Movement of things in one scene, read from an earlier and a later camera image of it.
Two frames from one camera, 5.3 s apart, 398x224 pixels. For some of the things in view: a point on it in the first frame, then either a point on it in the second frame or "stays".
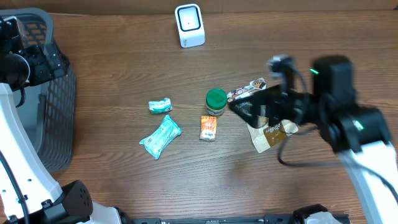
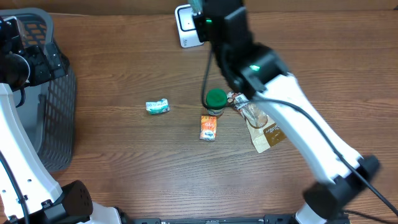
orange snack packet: x=208 y=125 stays
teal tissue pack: x=168 y=132 to x=196 y=5
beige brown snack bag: x=265 y=134 stays
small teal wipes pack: x=164 y=106 stays
